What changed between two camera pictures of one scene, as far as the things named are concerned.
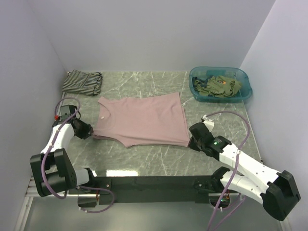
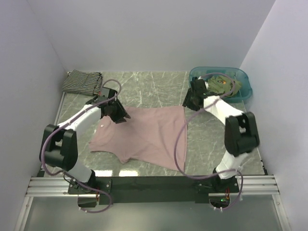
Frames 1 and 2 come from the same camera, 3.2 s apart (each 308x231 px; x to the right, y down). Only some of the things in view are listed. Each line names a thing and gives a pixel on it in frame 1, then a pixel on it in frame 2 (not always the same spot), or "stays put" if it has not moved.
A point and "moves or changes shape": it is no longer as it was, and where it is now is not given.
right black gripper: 192,146 → 186,102
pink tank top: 153,120 moves or changes shape
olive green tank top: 219,86 stays put
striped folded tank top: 88,83 stays put
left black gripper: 86,128 → 119,118
